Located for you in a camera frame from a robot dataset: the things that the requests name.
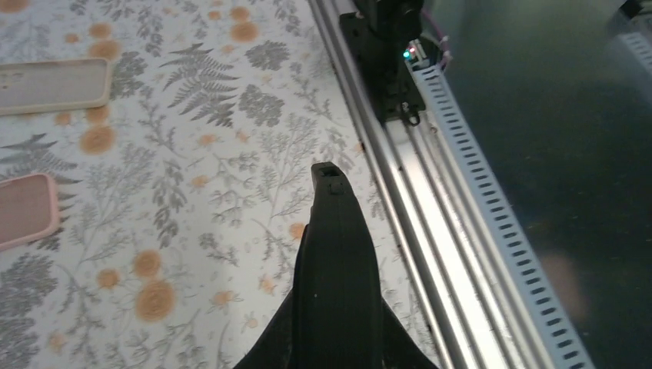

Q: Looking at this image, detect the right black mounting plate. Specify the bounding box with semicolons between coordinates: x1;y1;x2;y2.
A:
339;1;451;126

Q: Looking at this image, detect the floral patterned table mat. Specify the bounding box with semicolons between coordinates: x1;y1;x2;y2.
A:
1;1;436;368

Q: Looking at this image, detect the beige phone case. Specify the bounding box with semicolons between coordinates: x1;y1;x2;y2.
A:
1;58;112;116

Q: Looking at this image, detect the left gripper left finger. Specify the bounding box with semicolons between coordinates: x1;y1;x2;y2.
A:
234;291;293;369

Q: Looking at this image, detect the pink phone case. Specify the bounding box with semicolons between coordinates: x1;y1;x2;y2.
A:
1;173;60;251

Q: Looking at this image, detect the aluminium rail base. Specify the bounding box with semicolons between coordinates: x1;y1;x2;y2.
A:
310;1;593;368

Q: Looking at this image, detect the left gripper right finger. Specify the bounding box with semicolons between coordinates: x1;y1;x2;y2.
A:
382;301;438;369

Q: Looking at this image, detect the black phone case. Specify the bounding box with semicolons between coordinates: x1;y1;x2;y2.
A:
292;162;383;368

